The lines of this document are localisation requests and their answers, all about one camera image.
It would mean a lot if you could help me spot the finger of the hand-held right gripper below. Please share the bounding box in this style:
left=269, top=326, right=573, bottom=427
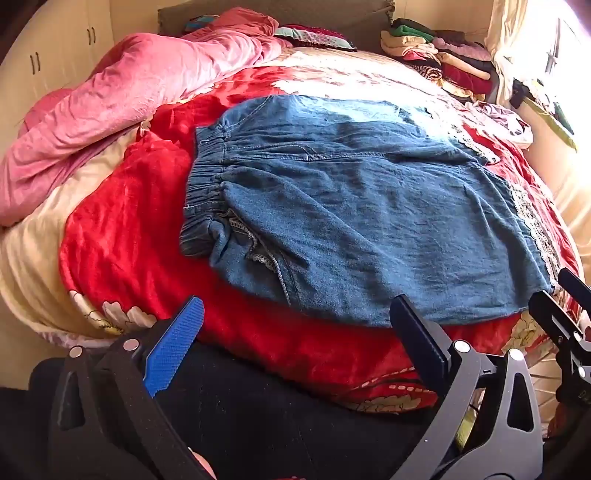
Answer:
left=527, top=290, right=585, bottom=365
left=557, top=267, right=591, bottom=308

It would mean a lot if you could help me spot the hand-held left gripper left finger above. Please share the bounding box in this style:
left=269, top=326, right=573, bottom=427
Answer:
left=30, top=296, right=215, bottom=480

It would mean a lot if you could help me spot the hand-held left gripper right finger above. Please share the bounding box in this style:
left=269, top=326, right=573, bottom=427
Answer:
left=390, top=294, right=543, bottom=480

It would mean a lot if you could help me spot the blue denim pants lace trim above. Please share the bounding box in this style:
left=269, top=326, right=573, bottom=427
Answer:
left=179, top=95, right=561, bottom=328

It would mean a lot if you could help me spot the red floral blanket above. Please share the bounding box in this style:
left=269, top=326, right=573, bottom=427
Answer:
left=0, top=44, right=585, bottom=416

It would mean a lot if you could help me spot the person's black clothing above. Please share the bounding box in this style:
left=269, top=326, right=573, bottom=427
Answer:
left=0, top=339, right=462, bottom=480

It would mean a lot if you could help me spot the green cloth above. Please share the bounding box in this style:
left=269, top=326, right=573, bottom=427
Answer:
left=526, top=83, right=578, bottom=151

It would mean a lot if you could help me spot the white lilac cloth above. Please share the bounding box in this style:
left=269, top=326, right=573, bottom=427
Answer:
left=466, top=100, right=534, bottom=148

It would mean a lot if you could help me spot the small black object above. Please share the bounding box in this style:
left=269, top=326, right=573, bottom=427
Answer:
left=510, top=78, right=529, bottom=109

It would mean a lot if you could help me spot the window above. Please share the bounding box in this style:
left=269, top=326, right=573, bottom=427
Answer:
left=540, top=14, right=591, bottom=93

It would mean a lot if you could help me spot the pink duvet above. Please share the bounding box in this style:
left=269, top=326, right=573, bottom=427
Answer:
left=0, top=7, right=287, bottom=227

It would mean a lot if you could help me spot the pile of folded clothes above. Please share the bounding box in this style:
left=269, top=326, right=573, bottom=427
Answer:
left=379, top=17, right=497, bottom=100

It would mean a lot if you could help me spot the cream curtain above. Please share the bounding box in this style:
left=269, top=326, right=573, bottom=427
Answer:
left=485, top=0, right=561, bottom=109

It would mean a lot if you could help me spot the cream wardrobe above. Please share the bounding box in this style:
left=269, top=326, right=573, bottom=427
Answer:
left=0, top=0, right=114, bottom=121

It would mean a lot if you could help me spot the patterned pillow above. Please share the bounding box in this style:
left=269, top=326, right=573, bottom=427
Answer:
left=272, top=24, right=358, bottom=51

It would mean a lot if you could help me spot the dark grey headboard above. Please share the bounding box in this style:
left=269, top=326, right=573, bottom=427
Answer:
left=157, top=0, right=397, bottom=47

